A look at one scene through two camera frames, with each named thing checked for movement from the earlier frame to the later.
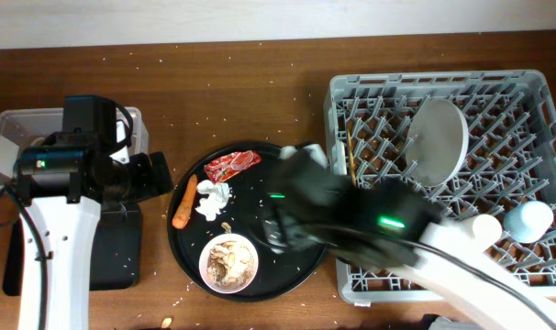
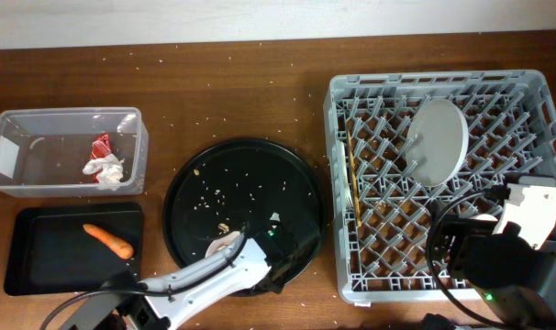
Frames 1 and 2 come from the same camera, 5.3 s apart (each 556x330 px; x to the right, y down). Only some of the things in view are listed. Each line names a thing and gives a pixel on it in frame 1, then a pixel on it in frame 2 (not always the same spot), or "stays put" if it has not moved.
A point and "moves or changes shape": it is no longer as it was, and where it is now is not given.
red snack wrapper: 219,168 moves or changes shape
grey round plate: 437,142 stays put
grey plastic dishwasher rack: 492,144 stays put
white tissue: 213,203 moves or changes shape
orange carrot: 182,215 -> 121,248
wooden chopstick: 352,159 stays put
